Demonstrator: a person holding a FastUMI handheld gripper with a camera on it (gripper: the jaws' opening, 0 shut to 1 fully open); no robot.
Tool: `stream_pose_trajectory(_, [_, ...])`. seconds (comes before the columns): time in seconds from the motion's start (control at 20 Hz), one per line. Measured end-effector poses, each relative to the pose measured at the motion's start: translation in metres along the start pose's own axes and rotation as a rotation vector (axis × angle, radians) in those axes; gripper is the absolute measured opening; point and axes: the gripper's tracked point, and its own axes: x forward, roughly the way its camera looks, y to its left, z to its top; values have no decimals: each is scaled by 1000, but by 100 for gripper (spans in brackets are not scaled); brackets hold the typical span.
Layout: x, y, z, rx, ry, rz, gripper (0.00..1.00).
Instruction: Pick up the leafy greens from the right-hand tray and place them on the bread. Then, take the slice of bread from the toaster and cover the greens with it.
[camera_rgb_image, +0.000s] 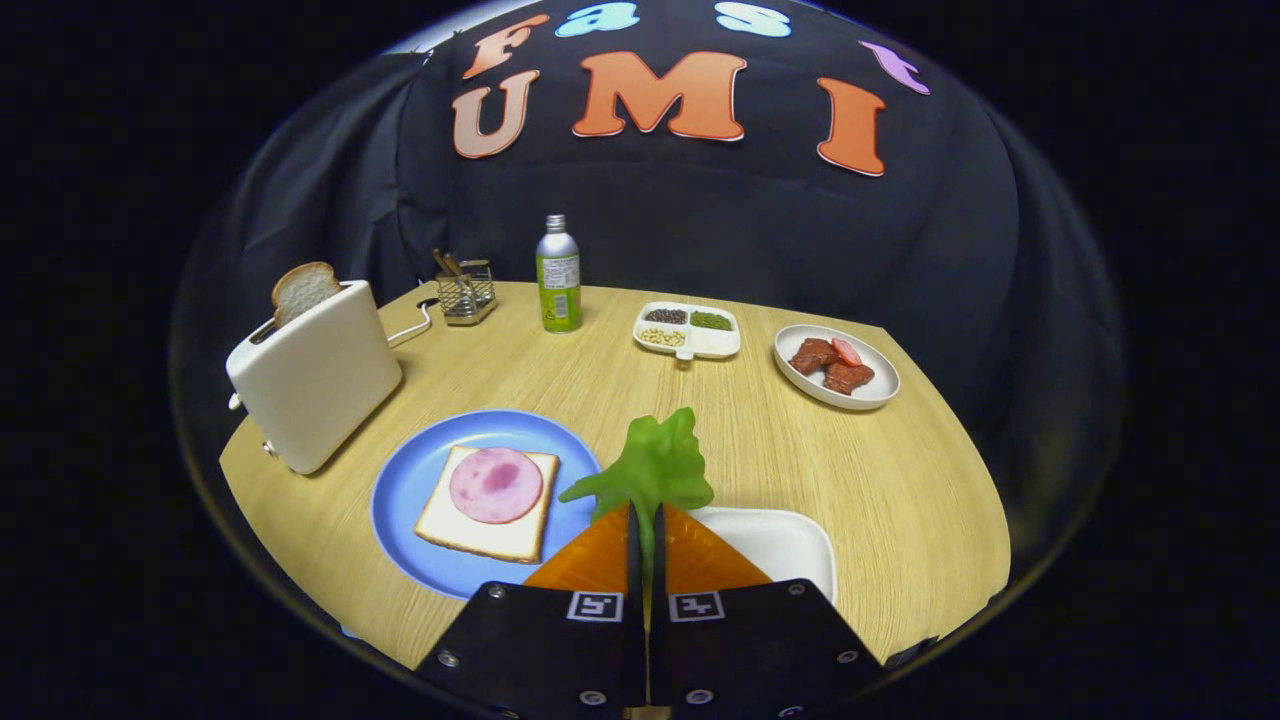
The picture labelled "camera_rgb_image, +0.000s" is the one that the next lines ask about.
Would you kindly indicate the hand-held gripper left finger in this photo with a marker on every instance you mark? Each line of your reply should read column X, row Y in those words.
column 634, row 570

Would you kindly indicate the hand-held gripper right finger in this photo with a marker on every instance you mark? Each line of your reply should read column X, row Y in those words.
column 660, row 580

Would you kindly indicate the green lettuce leaf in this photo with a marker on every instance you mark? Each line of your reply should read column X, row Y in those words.
column 660, row 465

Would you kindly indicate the toasted bread slice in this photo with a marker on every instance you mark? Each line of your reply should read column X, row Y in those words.
column 303, row 290

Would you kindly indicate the white rectangular dish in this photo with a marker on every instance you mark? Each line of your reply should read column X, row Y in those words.
column 790, row 545

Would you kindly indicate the pink ham slice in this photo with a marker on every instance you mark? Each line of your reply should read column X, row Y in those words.
column 495, row 485

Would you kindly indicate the white bread slice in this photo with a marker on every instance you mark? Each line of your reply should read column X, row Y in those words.
column 450, row 530

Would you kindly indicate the pile of yellow soybeans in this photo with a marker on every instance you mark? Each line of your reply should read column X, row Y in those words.
column 662, row 337

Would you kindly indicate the blue round plate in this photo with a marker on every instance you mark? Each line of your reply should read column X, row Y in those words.
column 410, row 480

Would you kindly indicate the white divided dish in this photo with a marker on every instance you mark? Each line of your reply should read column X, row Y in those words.
column 715, row 342

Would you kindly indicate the pile of dark red beans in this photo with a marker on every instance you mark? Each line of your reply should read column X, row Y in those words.
column 666, row 316

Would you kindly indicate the pile of green beans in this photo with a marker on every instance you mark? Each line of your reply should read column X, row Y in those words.
column 711, row 321

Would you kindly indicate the brown meat piece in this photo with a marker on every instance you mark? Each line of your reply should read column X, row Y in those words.
column 848, row 378
column 812, row 356

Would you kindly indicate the pink sausage slice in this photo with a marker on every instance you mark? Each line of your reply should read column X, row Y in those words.
column 847, row 351

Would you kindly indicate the round white plate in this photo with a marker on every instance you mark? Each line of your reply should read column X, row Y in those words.
column 880, row 378

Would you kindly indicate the metal bottle with green label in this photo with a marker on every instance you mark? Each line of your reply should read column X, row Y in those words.
column 558, row 280

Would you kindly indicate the black backdrop cloth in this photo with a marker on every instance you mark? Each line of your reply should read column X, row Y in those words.
column 700, row 230

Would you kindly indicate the white toaster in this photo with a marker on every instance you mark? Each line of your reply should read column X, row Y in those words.
column 320, row 385

